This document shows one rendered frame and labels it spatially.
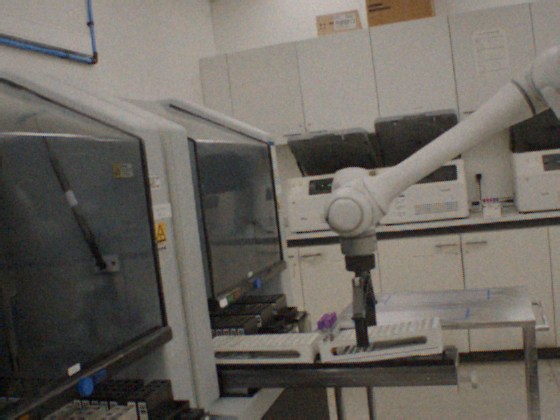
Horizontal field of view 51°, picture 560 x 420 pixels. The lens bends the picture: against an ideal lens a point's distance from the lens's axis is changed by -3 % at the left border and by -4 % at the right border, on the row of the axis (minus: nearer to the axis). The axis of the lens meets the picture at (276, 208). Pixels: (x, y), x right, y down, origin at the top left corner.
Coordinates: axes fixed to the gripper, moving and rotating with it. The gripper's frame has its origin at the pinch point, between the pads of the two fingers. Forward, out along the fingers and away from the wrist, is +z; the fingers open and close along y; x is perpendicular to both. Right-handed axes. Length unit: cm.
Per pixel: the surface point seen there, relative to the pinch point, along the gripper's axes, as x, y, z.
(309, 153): 76, 258, -54
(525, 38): -72, 258, -110
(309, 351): 14.0, -4.9, 2.6
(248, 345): 30.4, -4.0, 0.9
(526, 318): -40.2, 26.1, 5.0
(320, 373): 11.3, -6.7, 7.7
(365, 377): 0.2, -6.7, 8.9
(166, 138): 39, -19, -53
